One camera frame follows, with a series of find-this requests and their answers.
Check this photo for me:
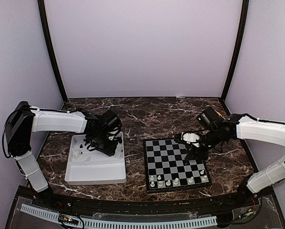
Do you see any white slotted cable duct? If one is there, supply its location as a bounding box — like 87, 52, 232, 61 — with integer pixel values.
20, 204, 217, 229

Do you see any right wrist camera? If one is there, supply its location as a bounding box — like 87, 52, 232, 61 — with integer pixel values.
196, 107, 220, 130

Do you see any black front rail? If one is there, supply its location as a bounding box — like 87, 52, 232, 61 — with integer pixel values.
34, 193, 257, 215

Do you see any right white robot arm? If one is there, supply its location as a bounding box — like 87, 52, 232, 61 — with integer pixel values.
178, 113, 285, 207

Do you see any right black frame post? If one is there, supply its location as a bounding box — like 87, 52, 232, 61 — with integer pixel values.
220, 0, 249, 103

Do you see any left black frame post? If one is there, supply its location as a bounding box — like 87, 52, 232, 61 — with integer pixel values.
37, 0, 68, 103

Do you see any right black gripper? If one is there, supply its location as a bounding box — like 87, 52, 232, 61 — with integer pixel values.
185, 127, 222, 160

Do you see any white chess queen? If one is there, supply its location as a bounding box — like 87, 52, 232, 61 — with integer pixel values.
173, 178, 180, 187

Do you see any black frame post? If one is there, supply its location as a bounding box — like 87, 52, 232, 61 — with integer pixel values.
220, 0, 249, 103
37, 0, 68, 103

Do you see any black and grey chessboard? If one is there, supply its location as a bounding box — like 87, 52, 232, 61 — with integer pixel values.
143, 138, 212, 194

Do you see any white plastic compartment tray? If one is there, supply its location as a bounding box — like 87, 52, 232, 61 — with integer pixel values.
64, 132, 127, 185

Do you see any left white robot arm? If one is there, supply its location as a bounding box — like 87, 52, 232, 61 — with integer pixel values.
1, 101, 122, 208

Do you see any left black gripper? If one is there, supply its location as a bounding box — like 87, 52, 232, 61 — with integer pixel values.
90, 131, 118, 156

